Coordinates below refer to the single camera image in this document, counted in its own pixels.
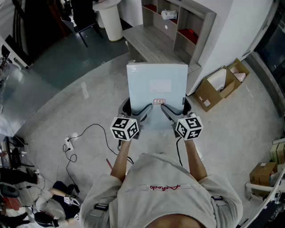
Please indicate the large open cardboard box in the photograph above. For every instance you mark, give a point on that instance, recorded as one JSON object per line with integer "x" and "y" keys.
{"x": 209, "y": 93}

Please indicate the white power strip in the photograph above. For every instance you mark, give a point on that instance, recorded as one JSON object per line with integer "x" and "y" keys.
{"x": 69, "y": 142}

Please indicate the small open cardboard box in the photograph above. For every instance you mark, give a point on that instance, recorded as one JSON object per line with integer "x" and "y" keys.
{"x": 239, "y": 66}

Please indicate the grey wooden shelf unit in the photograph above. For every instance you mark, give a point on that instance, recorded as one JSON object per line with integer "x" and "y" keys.
{"x": 196, "y": 22}

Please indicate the grey wooden table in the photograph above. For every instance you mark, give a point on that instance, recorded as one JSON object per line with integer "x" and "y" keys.
{"x": 144, "y": 40}

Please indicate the person's grey shirt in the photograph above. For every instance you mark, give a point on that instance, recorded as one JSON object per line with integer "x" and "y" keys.
{"x": 160, "y": 191}

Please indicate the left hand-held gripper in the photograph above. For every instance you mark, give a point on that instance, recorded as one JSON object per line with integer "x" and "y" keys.
{"x": 123, "y": 129}

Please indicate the person's left forearm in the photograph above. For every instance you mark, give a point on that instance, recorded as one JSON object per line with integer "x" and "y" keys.
{"x": 121, "y": 160}

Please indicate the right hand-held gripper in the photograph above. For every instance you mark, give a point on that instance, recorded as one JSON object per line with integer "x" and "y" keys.
{"x": 190, "y": 129}

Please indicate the light blue box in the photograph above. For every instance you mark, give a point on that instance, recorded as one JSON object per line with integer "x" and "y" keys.
{"x": 155, "y": 75}

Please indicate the stack of pale green boxes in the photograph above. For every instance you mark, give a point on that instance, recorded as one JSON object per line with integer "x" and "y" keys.
{"x": 278, "y": 152}

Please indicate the white tissue pack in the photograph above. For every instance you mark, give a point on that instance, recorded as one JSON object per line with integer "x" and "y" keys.
{"x": 168, "y": 14}

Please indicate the closed cardboard box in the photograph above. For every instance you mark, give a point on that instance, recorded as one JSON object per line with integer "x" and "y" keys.
{"x": 261, "y": 173}

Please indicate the person's right forearm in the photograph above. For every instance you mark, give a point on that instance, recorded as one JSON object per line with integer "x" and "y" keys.
{"x": 194, "y": 158}

